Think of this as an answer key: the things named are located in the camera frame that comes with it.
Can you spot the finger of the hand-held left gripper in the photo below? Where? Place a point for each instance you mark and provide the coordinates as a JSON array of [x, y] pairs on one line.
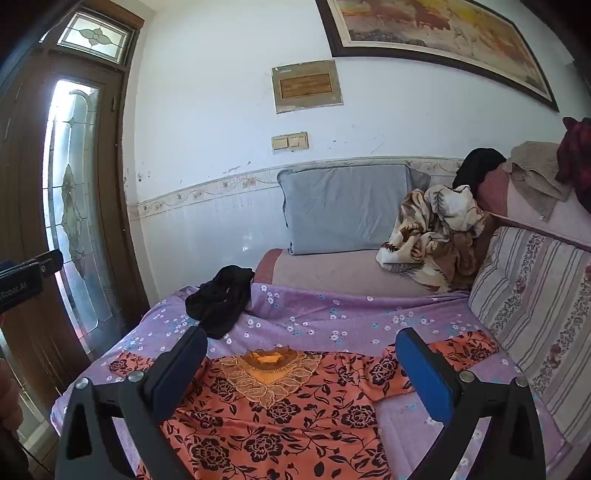
[[51, 261]]

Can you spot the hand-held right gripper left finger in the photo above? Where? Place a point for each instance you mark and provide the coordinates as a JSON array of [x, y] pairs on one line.
[[180, 371]]

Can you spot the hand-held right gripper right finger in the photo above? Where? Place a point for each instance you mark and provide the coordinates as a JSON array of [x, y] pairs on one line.
[[425, 371]]

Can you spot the orange black floral shirt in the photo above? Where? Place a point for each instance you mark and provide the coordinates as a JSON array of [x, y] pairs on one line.
[[277, 429]]

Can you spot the person's left hand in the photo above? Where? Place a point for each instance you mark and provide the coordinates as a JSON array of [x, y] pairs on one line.
[[9, 397]]

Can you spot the black garment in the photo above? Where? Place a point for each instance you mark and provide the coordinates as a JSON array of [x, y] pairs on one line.
[[221, 300]]

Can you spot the purple floral bed sheet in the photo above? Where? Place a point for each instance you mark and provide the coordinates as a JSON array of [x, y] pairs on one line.
[[346, 318]]

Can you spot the wooden stained glass door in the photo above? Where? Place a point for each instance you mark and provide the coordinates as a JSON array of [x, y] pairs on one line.
[[27, 161]]

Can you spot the beige brown floral blanket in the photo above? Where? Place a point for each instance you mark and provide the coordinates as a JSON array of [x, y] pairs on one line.
[[429, 240]]

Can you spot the pinkish beige mattress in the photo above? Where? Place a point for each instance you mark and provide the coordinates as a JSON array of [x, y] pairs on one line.
[[332, 272]]

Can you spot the striped floral cushion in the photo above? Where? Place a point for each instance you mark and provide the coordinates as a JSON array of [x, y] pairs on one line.
[[540, 300]]

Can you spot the grey pillow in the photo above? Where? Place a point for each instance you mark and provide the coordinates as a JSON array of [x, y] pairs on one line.
[[346, 207]]

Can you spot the pink sofa backrest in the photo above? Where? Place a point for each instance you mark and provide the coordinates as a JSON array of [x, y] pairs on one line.
[[568, 221]]

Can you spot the beige towel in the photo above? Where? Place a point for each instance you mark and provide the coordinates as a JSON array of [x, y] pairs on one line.
[[540, 175]]

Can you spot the stained glass transom window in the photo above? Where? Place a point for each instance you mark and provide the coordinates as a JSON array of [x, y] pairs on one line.
[[97, 36]]

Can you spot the red plaid cloth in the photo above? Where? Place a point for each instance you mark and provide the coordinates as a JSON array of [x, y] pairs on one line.
[[577, 157]]

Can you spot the framed painting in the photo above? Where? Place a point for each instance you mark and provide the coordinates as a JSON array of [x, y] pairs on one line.
[[438, 27]]

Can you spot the cream light switch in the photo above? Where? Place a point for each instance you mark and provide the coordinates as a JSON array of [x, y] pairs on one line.
[[280, 143], [298, 141]]

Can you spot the framed wall plaque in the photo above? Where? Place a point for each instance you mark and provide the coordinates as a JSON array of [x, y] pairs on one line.
[[307, 86]]

